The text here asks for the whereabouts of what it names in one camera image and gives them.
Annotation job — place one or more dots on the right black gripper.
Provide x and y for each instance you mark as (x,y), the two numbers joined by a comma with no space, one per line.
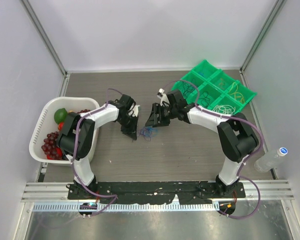
(153,120)

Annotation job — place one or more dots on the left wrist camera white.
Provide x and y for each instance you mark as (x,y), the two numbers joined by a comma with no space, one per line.
(134,111)

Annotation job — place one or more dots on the red grape bunch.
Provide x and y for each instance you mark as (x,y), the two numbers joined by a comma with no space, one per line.
(50,148)

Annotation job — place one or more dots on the white plastic fruit basket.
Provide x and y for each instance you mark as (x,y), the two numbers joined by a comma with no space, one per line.
(46,124)

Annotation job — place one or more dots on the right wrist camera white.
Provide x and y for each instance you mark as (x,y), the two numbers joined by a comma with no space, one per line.
(163,98)

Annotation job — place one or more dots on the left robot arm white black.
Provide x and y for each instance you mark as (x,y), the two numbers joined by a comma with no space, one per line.
(76,136)

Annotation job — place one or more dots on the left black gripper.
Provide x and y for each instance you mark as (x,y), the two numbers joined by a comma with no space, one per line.
(132,131)

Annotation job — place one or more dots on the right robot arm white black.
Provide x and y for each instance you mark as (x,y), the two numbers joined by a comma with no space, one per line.
(238,137)

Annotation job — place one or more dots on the green lime fruit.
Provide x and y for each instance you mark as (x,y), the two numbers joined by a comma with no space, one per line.
(60,115)

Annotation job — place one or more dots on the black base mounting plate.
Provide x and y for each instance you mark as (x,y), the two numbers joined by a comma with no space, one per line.
(156,193)

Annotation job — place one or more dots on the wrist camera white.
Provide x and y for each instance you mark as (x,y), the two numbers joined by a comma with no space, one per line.
(134,111)
(163,98)

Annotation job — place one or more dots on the green compartment bin tray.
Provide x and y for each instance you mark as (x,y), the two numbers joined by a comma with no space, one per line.
(213,89)

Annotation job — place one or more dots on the white slotted cable duct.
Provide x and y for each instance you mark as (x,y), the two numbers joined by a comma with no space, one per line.
(85,207)

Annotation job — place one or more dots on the clear plastic water bottle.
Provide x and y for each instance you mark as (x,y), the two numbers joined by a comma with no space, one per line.
(271,159)

